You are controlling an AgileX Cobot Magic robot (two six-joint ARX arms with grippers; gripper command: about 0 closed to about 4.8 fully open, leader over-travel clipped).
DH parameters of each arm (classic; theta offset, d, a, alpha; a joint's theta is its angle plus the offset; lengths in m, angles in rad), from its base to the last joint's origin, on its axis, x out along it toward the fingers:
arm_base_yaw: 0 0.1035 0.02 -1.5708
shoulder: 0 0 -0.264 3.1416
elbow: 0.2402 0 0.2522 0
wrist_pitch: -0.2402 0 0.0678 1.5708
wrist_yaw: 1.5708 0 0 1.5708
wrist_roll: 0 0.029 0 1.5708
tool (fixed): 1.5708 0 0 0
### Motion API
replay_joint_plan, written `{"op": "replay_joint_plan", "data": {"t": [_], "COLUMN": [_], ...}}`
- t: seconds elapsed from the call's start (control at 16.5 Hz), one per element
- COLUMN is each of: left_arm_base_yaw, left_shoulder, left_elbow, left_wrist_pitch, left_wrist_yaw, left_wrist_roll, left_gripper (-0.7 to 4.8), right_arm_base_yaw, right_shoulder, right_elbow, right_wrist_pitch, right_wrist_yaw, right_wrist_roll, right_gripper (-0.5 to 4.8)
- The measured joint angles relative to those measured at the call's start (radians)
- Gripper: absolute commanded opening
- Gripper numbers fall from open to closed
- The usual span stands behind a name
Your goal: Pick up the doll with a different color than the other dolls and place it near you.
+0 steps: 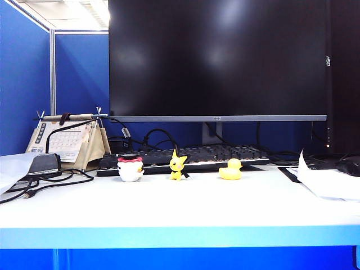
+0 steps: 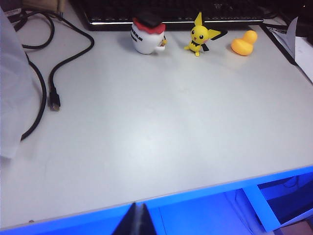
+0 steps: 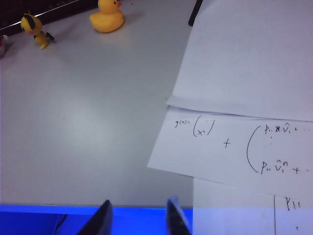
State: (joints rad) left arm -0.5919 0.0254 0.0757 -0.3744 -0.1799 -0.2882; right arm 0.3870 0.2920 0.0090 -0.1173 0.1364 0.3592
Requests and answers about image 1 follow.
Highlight black power adapter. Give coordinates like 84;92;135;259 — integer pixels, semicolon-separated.
107;136;133;155

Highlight black mechanical keyboard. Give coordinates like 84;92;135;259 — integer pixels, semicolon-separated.
96;143;271;177

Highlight large black computer monitor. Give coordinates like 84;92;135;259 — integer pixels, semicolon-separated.
108;0;329;123

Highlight black HSO monitor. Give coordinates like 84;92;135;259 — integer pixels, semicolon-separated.
326;0;360;155

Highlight translucent white plastic sheet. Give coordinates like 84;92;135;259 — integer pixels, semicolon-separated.
0;152;43;195

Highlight black cable with USB plug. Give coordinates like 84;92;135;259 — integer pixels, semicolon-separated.
0;179;40;204

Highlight white paper sheet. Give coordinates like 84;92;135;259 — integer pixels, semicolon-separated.
296;148;360;203

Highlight black arched cable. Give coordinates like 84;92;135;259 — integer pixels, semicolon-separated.
142;128;179;155

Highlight black flat pad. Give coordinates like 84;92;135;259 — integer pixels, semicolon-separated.
277;165;304;184

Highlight black monitor cable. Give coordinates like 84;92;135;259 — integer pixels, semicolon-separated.
255;121;303;166

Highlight black bag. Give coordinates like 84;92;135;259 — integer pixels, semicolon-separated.
335;153;360;178

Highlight black looped cable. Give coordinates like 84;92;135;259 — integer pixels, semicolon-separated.
5;168;95;195

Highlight yellow Pichu figure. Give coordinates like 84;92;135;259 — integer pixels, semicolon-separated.
169;148;190;181

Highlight beige canvas desk calendar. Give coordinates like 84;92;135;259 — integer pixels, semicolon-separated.
25;106;112;172

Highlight black docking hub box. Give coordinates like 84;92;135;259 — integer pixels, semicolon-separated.
27;152;62;177

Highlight black cable with white tag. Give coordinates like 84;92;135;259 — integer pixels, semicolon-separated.
45;116;133;155

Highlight white doll with red hat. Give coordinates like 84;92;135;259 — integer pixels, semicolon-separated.
117;152;146;183

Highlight yellow rubber duck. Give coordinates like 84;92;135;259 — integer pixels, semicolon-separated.
218;157;244;181

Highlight grey monitor stand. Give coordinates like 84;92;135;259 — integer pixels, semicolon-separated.
201;121;224;146

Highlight aluminium partition post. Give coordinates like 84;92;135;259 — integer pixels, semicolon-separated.
48;28;57;116

